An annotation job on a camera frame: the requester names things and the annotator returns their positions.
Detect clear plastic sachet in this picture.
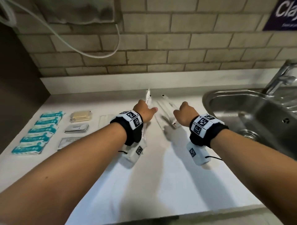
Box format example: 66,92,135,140
142,89,155,142

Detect person's right forearm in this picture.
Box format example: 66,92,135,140
210,128,297,225

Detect person's left forearm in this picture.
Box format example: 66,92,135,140
0,122,127,225

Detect stack of grey sachets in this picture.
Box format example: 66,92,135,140
64,123,89,134

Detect clear plastic cutlery packet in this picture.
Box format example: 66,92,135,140
155,94,184,131

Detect teal tissue packet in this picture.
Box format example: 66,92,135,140
11,140,47,155
40,111,65,119
19,132,53,143
34,117,62,126
28,124,58,134

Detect grey wall box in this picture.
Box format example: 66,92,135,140
38,0,121,25

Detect stainless steel sink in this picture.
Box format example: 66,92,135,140
202,89,297,161

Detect stack of yellow sachets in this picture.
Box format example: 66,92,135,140
69,110,92,123

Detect black wristband with marker tags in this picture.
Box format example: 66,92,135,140
110,110,143,146
189,114,229,149

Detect chrome faucet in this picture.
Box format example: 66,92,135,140
262,59,297,97

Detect person's left hand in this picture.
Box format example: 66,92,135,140
133,99,159,123

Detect person's right hand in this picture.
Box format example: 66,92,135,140
173,101,200,127

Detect purple wall sign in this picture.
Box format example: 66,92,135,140
263,0,297,31

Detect white grey sachet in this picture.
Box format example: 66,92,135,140
57,137,82,150

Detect white hose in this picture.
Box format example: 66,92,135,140
0,0,121,59

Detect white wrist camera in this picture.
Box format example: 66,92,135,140
186,142,223,168
118,141,148,169

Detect flat clear plastic packet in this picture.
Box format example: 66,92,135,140
98,115,117,128

